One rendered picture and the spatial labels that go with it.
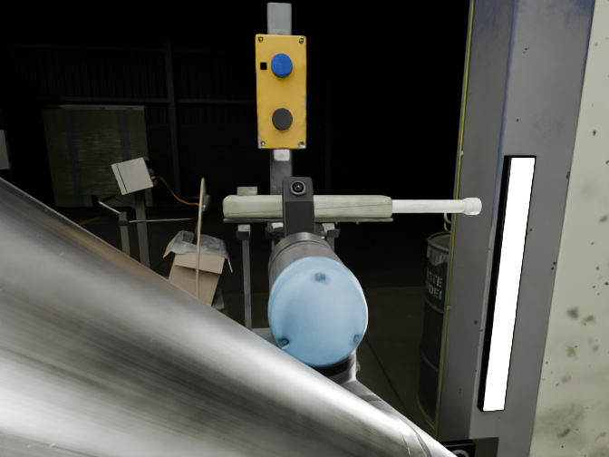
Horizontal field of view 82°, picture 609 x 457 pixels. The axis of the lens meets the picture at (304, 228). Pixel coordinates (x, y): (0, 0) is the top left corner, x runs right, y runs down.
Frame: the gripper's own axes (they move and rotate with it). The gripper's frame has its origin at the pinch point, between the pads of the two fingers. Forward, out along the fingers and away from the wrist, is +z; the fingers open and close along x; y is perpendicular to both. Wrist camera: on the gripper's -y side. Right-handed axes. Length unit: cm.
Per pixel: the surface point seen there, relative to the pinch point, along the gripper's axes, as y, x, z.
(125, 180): 3, -92, 166
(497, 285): 17, 48, 7
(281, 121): -20.3, -0.8, 21.8
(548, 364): 39, 66, 9
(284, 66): -32.6, 0.0, 21.9
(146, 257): 57, -89, 184
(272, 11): -47, -2, 29
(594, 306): 24, 76, 9
